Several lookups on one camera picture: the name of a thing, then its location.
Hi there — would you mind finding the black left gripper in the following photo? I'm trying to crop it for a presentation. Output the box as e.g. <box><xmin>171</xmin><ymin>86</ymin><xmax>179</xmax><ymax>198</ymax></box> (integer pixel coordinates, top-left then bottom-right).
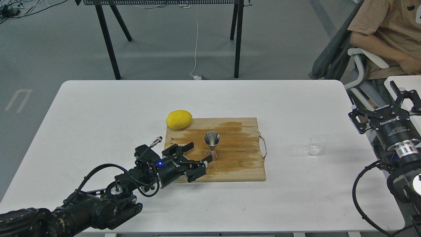
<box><xmin>156</xmin><ymin>142</ymin><xmax>212</xmax><ymax>189</ymax></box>

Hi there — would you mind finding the small clear glass cup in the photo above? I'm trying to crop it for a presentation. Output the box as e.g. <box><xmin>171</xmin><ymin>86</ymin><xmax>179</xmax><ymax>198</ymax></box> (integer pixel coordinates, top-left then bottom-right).
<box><xmin>305</xmin><ymin>136</ymin><xmax>325</xmax><ymax>156</ymax></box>

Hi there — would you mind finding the white office chair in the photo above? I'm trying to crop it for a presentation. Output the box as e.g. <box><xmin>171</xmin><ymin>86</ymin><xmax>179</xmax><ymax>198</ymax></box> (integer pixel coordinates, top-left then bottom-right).
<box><xmin>308</xmin><ymin>0</ymin><xmax>388</xmax><ymax>111</ymax></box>

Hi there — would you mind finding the white hanging cable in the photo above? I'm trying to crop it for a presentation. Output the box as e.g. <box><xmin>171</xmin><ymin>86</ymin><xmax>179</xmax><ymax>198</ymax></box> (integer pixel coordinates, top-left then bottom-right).
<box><xmin>189</xmin><ymin>4</ymin><xmax>202</xmax><ymax>80</ymax></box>

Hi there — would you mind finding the black trestle table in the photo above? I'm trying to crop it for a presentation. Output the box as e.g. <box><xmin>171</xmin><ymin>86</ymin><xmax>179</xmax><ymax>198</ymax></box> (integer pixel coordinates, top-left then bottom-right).
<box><xmin>75</xmin><ymin>0</ymin><xmax>252</xmax><ymax>80</ymax></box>

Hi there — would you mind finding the wooden cutting board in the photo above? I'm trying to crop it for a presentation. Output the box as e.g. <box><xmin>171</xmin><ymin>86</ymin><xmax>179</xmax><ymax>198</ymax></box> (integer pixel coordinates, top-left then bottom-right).
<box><xmin>164</xmin><ymin>117</ymin><xmax>266</xmax><ymax>182</ymax></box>

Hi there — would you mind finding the floor cable bundle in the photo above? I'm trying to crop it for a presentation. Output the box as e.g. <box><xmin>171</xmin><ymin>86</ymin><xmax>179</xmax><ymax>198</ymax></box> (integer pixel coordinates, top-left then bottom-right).
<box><xmin>0</xmin><ymin>0</ymin><xmax>68</xmax><ymax>23</ymax></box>

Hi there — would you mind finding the person in tan shirt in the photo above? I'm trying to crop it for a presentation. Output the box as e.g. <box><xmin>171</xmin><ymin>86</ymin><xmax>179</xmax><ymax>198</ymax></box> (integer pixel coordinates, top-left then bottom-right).
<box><xmin>348</xmin><ymin>0</ymin><xmax>421</xmax><ymax>104</ymax></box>

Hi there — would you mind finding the steel double jigger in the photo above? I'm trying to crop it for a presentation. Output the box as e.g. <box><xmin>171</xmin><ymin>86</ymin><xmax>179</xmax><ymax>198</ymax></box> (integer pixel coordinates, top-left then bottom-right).
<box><xmin>204</xmin><ymin>131</ymin><xmax>220</xmax><ymax>161</ymax></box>

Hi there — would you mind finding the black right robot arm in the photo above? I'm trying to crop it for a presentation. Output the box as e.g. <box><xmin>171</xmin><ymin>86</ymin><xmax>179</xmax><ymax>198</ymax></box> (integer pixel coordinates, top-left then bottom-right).
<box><xmin>348</xmin><ymin>81</ymin><xmax>420</xmax><ymax>236</ymax></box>

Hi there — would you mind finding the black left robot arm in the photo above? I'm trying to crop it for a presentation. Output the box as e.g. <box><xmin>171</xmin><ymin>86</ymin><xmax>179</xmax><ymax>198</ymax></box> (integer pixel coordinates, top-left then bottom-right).
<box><xmin>0</xmin><ymin>137</ymin><xmax>213</xmax><ymax>237</ymax></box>

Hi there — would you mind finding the yellow lemon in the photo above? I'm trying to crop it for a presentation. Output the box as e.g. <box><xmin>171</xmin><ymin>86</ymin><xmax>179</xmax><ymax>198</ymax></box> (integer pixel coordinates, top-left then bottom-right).
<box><xmin>165</xmin><ymin>110</ymin><xmax>192</xmax><ymax>130</ymax></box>

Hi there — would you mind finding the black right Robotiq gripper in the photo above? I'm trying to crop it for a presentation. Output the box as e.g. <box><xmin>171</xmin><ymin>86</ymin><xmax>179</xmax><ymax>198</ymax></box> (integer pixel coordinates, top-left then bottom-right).
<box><xmin>348</xmin><ymin>80</ymin><xmax>421</xmax><ymax>152</ymax></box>

